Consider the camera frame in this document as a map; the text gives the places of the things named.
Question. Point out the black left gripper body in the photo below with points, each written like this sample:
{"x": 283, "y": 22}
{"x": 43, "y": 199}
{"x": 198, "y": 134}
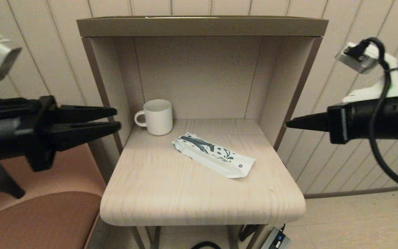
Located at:
{"x": 40, "y": 138}

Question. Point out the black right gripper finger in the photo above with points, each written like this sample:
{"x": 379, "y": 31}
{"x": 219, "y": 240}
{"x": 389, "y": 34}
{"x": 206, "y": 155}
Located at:
{"x": 309, "y": 126}
{"x": 311, "y": 118}

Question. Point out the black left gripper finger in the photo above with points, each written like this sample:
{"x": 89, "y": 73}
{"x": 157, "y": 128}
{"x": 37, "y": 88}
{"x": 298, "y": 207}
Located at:
{"x": 81, "y": 133}
{"x": 81, "y": 113}

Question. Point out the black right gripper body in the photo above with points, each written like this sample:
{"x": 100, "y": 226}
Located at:
{"x": 337, "y": 124}

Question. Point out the white horse-print zip pouch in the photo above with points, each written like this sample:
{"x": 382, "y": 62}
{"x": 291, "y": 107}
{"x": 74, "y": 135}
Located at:
{"x": 216, "y": 157}

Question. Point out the white ribbed ceramic mug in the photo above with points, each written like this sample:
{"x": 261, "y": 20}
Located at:
{"x": 159, "y": 119}

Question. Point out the pink upholstered chair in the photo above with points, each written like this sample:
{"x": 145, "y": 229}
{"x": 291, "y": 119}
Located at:
{"x": 47, "y": 221}

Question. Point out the grey power adapter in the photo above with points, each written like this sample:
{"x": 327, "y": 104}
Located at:
{"x": 275, "y": 240}

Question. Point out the beige wooden hutch desk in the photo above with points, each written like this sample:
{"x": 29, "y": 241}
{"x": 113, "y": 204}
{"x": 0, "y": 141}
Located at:
{"x": 202, "y": 186}

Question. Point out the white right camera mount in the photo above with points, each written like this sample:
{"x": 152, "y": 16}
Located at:
{"x": 378, "y": 90}

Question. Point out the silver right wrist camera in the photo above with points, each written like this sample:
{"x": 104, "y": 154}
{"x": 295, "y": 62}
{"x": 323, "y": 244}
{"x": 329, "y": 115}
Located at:
{"x": 354, "y": 57}

